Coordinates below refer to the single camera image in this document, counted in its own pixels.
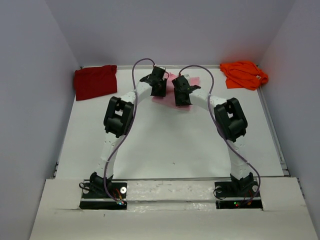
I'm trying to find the pink t shirt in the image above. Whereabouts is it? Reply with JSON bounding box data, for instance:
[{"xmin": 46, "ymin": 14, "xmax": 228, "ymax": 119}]
[{"xmin": 151, "ymin": 73, "xmax": 201, "ymax": 111}]

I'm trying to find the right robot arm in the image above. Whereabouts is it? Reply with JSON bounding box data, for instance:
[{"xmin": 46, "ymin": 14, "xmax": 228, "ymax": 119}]
[{"xmin": 172, "ymin": 75, "xmax": 254, "ymax": 196}]

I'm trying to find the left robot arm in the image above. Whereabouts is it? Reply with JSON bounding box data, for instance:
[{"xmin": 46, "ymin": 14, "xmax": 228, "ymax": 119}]
[{"xmin": 89, "ymin": 66, "xmax": 167, "ymax": 198}]

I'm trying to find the orange t shirt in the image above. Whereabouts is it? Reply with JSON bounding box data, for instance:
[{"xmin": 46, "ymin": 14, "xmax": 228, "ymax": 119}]
[{"xmin": 219, "ymin": 61, "xmax": 269, "ymax": 91}]

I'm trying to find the dark red folded t shirt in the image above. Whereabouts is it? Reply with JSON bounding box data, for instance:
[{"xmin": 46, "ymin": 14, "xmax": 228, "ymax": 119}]
[{"xmin": 73, "ymin": 65, "xmax": 118, "ymax": 101}]

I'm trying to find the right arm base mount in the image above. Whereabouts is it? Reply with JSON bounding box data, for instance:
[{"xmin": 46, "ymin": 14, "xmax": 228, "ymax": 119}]
[{"xmin": 213, "ymin": 172, "xmax": 263, "ymax": 210}]

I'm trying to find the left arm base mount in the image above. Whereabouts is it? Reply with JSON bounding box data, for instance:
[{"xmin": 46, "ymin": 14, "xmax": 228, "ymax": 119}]
[{"xmin": 79, "ymin": 173, "xmax": 128, "ymax": 210}]

